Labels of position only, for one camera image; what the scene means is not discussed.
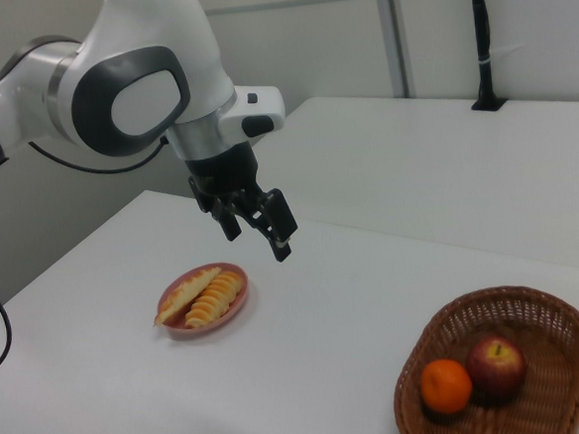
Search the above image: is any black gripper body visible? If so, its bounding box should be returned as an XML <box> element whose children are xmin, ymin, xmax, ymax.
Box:
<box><xmin>183</xmin><ymin>142</ymin><xmax>263</xmax><ymax>214</ymax></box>

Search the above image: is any ridged toy bread roll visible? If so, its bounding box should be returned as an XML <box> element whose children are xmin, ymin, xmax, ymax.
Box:
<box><xmin>180</xmin><ymin>269</ymin><xmax>247</xmax><ymax>331</ymax></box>

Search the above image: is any braided toy bread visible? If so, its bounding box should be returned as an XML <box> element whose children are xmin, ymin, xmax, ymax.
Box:
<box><xmin>149</xmin><ymin>266</ymin><xmax>227</xmax><ymax>330</ymax></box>

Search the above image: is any orange toy mandarin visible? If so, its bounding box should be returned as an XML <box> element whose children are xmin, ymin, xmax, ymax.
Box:
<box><xmin>418</xmin><ymin>357</ymin><xmax>476</xmax><ymax>415</ymax></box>

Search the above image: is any red toy apple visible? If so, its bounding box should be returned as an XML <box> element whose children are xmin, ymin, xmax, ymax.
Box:
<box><xmin>464</xmin><ymin>334</ymin><xmax>529</xmax><ymax>403</ymax></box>

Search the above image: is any pink plate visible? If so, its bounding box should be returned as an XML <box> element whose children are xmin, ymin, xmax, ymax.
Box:
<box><xmin>153</xmin><ymin>260</ymin><xmax>254</xmax><ymax>342</ymax></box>

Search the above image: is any brown woven basket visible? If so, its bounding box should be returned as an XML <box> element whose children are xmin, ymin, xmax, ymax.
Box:
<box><xmin>387</xmin><ymin>280</ymin><xmax>579</xmax><ymax>434</ymax></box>

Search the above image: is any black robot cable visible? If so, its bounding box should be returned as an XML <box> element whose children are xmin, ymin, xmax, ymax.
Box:
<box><xmin>0</xmin><ymin>129</ymin><xmax>184</xmax><ymax>380</ymax></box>

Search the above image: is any grey partition post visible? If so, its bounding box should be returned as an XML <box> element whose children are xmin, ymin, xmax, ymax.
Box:
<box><xmin>382</xmin><ymin>0</ymin><xmax>412</xmax><ymax>100</ymax></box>

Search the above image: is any black camera pole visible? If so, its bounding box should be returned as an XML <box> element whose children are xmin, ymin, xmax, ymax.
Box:
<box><xmin>462</xmin><ymin>0</ymin><xmax>508</xmax><ymax>114</ymax></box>

